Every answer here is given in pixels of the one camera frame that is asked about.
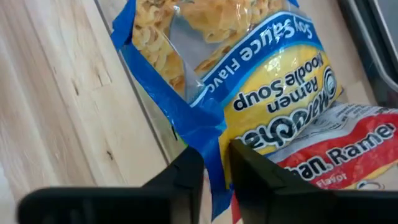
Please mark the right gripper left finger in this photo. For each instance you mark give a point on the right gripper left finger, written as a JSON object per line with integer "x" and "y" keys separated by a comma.
{"x": 174, "y": 196}

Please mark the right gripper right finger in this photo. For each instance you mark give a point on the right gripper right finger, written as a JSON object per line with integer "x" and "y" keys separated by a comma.
{"x": 273, "y": 199}

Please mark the red beef ramen pack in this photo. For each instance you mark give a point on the red beef ramen pack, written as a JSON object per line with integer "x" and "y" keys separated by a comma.
{"x": 357, "y": 149}

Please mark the lime chili ramen pack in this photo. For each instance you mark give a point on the lime chili ramen pack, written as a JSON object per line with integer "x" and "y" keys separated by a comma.
{"x": 342, "y": 121}

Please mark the blue soy sauce ramen pack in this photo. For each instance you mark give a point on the blue soy sauce ramen pack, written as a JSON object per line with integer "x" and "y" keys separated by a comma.
{"x": 280, "y": 77}

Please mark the small clear plastic bin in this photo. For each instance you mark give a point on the small clear plastic bin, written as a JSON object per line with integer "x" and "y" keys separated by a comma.
{"x": 320, "y": 37}

